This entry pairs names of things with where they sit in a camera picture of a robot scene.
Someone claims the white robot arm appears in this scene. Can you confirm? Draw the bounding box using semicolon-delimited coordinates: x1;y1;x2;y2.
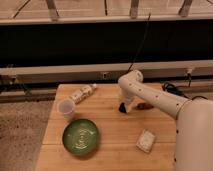
118;70;213;171

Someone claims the reddish brown sausage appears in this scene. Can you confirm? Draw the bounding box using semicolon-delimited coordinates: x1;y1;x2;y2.
136;103;153;110

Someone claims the small white bottle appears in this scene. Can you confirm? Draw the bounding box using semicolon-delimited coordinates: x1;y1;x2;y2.
70;84;97;104

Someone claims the green bowl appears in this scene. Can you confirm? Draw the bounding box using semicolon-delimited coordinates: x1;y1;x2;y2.
62;119;100;156

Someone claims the clear plastic cup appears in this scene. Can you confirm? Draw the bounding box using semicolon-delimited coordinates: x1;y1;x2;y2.
57;99;76;120

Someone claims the black cable by robot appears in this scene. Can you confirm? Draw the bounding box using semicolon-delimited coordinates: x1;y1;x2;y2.
161;81;209;101

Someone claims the metal rail frame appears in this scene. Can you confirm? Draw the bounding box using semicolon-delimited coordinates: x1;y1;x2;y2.
0;60;213;83

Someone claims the black hanging cable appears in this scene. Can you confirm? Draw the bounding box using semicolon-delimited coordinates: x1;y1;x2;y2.
126;12;152;73

